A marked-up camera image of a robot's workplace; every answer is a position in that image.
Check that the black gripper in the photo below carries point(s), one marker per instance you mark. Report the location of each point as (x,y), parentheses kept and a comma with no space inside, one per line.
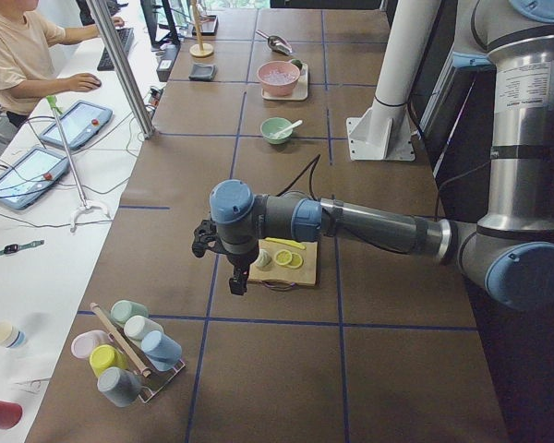
(238,261)

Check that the white plastic spoon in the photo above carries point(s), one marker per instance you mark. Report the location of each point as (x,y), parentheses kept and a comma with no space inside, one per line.
(286,130)

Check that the green ceramic bowl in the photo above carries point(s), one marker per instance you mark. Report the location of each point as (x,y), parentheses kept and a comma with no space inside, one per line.
(273,130)

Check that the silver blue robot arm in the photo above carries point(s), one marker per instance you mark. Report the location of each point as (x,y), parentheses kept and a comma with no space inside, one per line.
(508,252)

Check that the pink bowl with ice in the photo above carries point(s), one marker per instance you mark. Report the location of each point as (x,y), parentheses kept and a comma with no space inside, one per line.
(278,78)

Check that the metal ice scoop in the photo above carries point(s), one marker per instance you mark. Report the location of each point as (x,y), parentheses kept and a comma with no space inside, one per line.
(276,43)

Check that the white garlic bulb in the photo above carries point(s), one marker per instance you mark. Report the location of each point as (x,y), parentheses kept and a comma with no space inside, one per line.
(263,260)

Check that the yellow lemon slice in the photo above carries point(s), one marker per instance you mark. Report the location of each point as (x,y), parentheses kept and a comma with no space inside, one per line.
(283,257)

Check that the bamboo cutting board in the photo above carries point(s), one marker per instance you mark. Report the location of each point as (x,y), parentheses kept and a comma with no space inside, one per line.
(306,275)

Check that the yellow plastic knife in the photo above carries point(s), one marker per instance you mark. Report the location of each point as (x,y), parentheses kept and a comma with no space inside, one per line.
(291,243)

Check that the cup rack with cups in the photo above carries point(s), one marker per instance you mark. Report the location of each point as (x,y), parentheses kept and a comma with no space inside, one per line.
(130,354)

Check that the white grabber stick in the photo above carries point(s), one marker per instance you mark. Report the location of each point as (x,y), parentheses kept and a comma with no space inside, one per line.
(86,205)

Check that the beige rectangular tray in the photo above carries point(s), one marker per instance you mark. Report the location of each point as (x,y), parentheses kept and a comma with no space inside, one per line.
(300,92)

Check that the grey folded cloth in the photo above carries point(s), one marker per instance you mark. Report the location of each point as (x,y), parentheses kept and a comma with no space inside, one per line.
(202,72)

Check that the upper teach pendant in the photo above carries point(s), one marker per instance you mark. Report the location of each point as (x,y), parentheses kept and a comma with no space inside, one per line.
(82,121)

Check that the teach pendant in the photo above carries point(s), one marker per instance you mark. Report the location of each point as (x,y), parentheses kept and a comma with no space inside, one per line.
(82,121)
(30,177)

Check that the lower teach pendant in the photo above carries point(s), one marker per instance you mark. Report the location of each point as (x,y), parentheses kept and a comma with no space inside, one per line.
(30,177)

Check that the wooden mug tree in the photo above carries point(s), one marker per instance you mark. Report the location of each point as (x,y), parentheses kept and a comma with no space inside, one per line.
(201,49)

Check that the white paper cup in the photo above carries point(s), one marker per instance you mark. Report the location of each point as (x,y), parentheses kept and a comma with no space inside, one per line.
(10,336)

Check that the person in beige shirt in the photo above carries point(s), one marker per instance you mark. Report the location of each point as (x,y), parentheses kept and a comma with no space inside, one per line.
(26,69)

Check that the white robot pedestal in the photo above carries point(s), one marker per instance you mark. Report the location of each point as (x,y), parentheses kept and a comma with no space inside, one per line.
(383,132)

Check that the green strap wristwatch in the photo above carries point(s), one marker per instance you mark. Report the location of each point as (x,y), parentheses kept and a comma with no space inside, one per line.
(14,248)

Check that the aluminium frame post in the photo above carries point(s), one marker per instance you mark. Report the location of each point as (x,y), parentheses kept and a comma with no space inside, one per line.
(112,43)

